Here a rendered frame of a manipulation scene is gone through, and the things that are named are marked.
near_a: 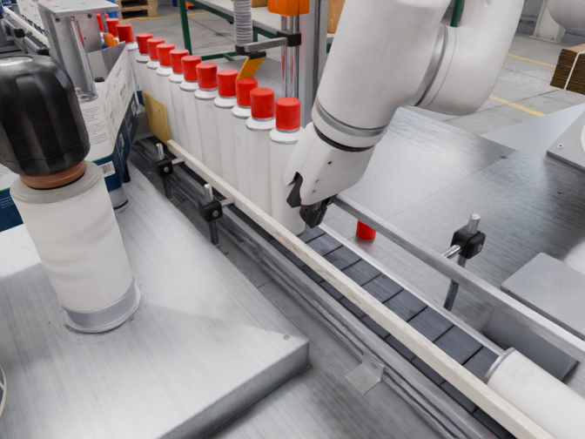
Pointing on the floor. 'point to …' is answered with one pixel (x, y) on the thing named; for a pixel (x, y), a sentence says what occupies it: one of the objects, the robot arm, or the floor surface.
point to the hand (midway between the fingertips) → (312, 211)
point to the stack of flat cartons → (570, 70)
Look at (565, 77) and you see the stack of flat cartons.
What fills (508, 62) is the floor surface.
